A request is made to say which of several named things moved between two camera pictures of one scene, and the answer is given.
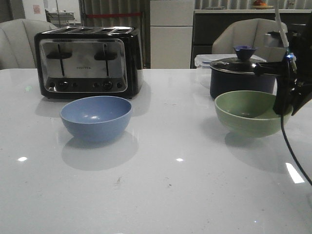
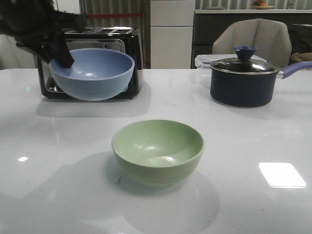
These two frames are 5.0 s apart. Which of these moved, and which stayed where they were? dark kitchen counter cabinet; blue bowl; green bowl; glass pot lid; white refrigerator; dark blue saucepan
Moved: blue bowl; green bowl
Stayed: glass pot lid; white refrigerator; dark kitchen counter cabinet; dark blue saucepan
